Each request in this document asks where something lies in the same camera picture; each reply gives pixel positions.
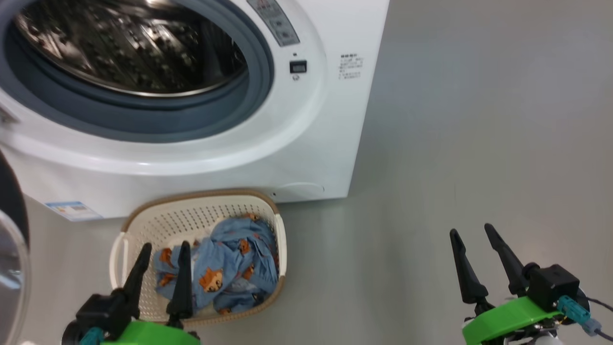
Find grey warning label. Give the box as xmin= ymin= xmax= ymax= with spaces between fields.
xmin=247 ymin=0 xmax=301 ymax=47

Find black washing machine door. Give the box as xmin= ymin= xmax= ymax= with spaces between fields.
xmin=0 ymin=149 xmax=32 ymax=345

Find left camera cable teal plug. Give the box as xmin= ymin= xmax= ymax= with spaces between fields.
xmin=79 ymin=327 xmax=103 ymax=345

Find blue energy label sticker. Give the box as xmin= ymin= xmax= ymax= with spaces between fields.
xmin=45 ymin=201 xmax=102 ymax=222

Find right camera cable teal plug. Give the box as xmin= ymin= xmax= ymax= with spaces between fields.
xmin=556 ymin=296 xmax=613 ymax=343

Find steel washing drum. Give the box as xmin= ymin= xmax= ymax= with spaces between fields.
xmin=14 ymin=0 xmax=247 ymax=96

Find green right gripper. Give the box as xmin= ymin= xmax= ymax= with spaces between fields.
xmin=449 ymin=222 xmax=565 ymax=345

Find blue bear print clothes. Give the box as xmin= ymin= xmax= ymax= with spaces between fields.
xmin=153 ymin=213 xmax=280 ymax=315

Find grey rubber door gasket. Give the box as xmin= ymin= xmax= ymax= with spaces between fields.
xmin=0 ymin=0 xmax=274 ymax=143

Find camera cable teal plug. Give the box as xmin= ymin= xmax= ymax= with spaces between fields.
xmin=556 ymin=296 xmax=613 ymax=343
xmin=79 ymin=327 xmax=103 ymax=345

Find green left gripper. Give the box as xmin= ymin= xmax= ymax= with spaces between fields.
xmin=102 ymin=241 xmax=201 ymax=345

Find white washing machine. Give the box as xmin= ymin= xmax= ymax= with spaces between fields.
xmin=0 ymin=0 xmax=390 ymax=222

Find cream perforated laundry basket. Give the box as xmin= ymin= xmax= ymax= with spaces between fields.
xmin=109 ymin=188 xmax=288 ymax=327

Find round white filter cover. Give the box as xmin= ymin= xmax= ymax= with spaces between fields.
xmin=273 ymin=182 xmax=325 ymax=199

